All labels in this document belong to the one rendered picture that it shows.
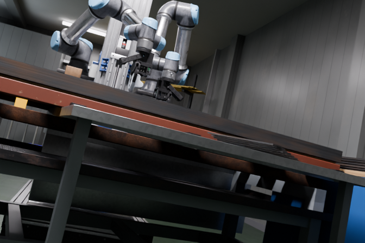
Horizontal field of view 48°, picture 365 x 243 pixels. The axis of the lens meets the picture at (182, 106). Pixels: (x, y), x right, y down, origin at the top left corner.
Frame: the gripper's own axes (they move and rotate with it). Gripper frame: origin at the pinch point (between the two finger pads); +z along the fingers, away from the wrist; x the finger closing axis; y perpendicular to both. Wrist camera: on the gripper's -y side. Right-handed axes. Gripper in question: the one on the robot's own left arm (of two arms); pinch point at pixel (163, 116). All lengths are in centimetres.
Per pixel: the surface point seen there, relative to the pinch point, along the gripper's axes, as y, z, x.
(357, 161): -72, 5, 67
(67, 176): 55, 32, 83
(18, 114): 72, 17, 48
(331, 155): -62, 4, 62
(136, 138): 27, 16, 48
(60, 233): 53, 49, 83
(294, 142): -40, 3, 62
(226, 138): 1, 10, 76
